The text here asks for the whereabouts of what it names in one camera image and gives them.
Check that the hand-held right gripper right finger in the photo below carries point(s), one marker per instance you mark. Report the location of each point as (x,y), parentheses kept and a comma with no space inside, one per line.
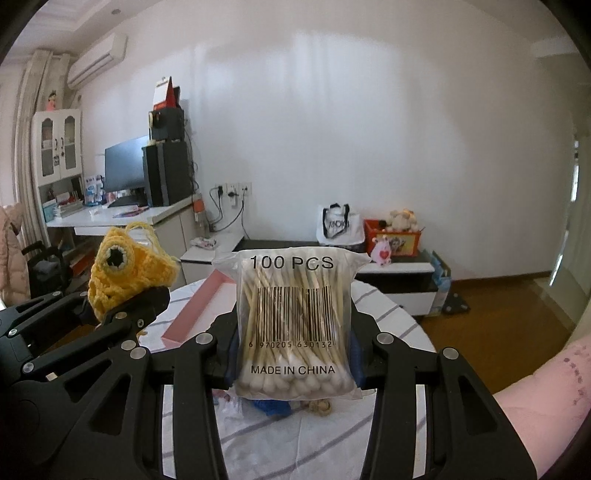
(369,360)

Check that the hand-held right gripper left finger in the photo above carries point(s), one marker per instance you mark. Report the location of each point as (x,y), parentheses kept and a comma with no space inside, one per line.
(221,360)

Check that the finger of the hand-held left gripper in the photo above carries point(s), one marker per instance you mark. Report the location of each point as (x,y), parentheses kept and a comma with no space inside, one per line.
(46,309)
(147,304)

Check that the yellow crochet pouch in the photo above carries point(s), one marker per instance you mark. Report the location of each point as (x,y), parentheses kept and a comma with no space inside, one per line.
(134,272)

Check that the pink cardboard box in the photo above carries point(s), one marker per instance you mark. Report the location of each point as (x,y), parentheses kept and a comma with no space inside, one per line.
(184,318)

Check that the clear plastic bag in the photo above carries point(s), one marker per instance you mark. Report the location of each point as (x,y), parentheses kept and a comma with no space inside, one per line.
(227,405)

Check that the royal blue crochet piece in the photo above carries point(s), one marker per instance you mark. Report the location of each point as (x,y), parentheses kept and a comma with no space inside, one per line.
(272,407)

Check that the leopard print scrunchie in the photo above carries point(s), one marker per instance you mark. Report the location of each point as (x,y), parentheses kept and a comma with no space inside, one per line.
(318,407)

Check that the cotton swab pack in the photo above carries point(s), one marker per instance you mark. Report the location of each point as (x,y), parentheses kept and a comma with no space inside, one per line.
(291,300)

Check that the black office chair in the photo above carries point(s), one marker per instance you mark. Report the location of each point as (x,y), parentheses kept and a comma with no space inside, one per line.
(44,272)

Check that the pink puffer coat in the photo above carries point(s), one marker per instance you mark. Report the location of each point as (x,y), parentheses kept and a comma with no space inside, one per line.
(11,249)

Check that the small printed packet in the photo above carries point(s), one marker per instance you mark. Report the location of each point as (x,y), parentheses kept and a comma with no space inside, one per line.
(204,243)

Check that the low white cabinet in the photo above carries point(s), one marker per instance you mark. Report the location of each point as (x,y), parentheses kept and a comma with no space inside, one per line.
(401,281)

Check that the white desk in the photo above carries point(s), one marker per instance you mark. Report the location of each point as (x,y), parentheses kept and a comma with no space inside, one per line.
(157,217)

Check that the dark floor plate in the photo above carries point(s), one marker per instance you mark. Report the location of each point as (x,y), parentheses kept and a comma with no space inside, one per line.
(456,303)

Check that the orange capped bottle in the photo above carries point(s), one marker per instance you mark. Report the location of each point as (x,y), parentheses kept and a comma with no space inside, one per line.
(199,212)

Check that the pink heart toy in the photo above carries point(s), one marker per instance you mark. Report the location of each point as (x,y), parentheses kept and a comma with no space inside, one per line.
(382,251)

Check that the red toy box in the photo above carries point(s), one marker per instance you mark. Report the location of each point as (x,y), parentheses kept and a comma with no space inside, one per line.
(406,242)

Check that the blue and white carton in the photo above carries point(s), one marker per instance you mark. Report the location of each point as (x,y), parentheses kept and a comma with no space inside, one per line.
(93,189)

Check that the black computer tower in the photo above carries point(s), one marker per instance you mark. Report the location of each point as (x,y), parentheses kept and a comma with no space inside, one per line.
(166,173)

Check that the white tote bag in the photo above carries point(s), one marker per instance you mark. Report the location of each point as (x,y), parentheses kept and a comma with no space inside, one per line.
(339,228)

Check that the black computer monitor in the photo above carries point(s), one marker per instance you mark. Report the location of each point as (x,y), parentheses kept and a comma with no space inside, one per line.
(124,166)

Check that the beige plush toy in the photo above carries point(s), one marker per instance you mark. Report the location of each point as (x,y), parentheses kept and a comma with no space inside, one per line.
(402,220)

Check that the white glass-door cabinet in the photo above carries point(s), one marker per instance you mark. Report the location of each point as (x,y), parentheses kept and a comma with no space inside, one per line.
(55,147)

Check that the black speaker box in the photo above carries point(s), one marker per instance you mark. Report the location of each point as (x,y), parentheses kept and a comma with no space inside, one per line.
(166,124)

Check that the pink printed fabric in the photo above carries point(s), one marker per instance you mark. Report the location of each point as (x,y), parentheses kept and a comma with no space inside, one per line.
(545,406)

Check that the small doll figure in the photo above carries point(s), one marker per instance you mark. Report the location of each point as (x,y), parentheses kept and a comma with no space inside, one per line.
(52,101)

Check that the red and white box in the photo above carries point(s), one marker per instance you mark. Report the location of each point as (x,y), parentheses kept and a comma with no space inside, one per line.
(164,94)

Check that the white door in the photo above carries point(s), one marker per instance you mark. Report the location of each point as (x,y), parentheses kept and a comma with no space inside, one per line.
(565,221)

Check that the white air conditioner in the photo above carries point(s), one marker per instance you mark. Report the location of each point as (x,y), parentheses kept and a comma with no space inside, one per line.
(97,60)

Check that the white wall sockets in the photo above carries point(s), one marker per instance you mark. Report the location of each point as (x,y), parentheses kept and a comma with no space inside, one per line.
(233,189)

